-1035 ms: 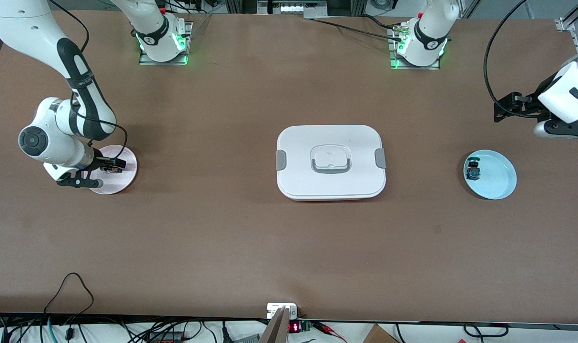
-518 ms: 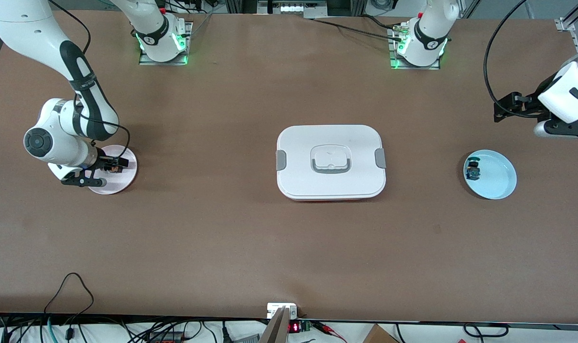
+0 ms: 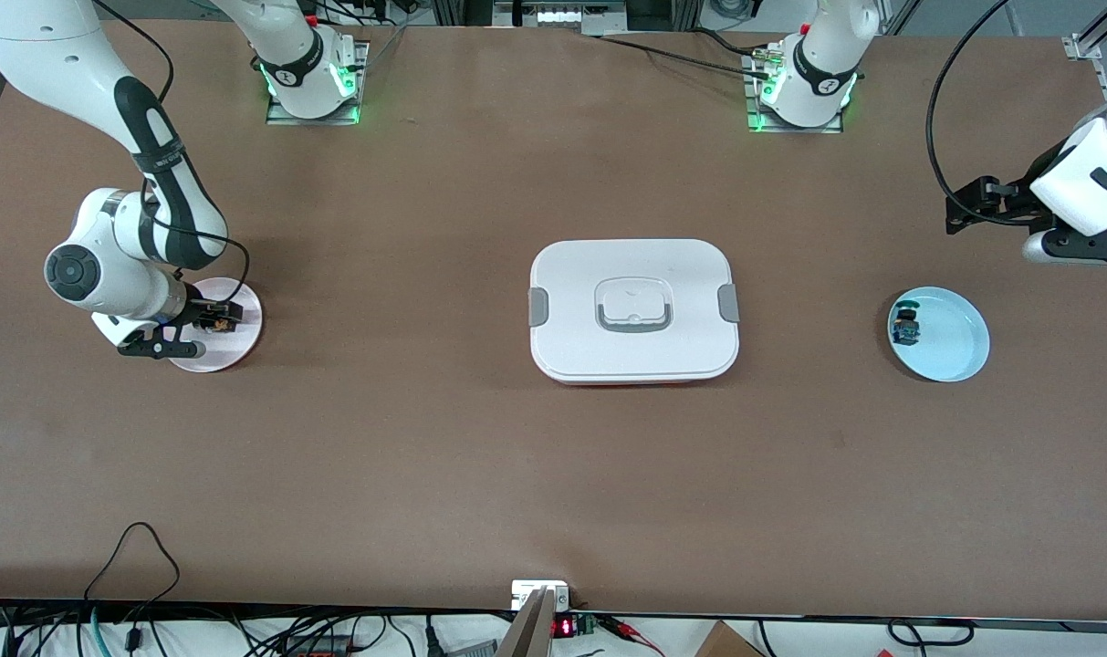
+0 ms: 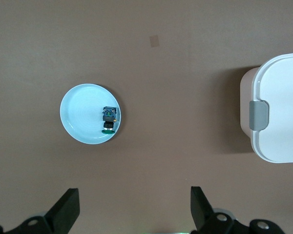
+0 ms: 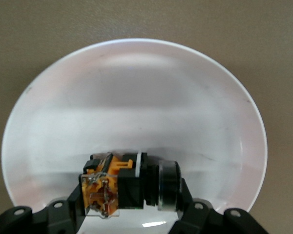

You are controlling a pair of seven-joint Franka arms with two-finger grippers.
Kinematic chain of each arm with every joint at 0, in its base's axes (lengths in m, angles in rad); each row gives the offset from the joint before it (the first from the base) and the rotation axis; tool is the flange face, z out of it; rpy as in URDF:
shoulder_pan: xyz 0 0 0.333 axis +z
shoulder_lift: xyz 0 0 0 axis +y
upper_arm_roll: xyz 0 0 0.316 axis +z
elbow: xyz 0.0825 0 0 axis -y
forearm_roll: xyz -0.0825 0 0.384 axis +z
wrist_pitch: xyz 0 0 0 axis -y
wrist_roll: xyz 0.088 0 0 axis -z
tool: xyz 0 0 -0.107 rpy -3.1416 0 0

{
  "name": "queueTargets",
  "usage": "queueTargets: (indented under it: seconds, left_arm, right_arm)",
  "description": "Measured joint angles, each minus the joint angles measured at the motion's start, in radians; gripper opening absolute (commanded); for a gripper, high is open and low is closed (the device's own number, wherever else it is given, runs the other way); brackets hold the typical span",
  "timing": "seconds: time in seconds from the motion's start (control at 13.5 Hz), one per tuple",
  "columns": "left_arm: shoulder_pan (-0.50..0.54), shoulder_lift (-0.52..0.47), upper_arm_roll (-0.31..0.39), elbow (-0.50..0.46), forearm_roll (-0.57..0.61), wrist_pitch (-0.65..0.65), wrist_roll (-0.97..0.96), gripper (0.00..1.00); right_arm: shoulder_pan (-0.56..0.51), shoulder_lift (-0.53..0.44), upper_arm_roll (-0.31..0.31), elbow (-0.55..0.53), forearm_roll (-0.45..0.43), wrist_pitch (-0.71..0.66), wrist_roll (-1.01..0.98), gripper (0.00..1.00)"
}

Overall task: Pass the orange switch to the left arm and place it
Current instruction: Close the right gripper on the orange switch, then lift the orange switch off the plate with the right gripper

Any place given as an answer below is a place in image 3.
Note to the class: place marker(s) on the brown cardboard box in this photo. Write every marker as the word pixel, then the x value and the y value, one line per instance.
pixel 722 643

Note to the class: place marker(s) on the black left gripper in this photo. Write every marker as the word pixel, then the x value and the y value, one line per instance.
pixel 1015 203

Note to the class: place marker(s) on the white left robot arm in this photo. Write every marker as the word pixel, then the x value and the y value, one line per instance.
pixel 818 91

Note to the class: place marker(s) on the orange switch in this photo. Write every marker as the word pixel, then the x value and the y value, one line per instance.
pixel 220 319

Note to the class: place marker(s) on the light blue round plate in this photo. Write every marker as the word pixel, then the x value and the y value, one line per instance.
pixel 950 342

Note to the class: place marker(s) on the white lunch box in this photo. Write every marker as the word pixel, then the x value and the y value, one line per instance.
pixel 571 347

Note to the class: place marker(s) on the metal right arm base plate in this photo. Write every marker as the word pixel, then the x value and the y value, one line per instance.
pixel 284 119

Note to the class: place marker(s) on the red black clip leads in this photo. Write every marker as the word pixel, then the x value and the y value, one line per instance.
pixel 631 630

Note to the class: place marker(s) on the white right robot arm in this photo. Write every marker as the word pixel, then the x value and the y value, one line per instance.
pixel 78 55

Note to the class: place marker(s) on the red digit display board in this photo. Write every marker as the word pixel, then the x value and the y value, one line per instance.
pixel 564 628

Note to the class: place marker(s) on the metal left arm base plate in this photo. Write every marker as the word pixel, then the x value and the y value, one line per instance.
pixel 795 130

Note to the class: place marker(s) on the white power strip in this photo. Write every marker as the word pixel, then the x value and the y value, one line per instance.
pixel 562 16

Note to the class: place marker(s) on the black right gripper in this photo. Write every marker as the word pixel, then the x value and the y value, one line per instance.
pixel 198 313

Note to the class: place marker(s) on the pink round plate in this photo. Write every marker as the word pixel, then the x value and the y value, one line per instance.
pixel 234 351

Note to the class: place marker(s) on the small black green part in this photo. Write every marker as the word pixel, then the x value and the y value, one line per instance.
pixel 905 330

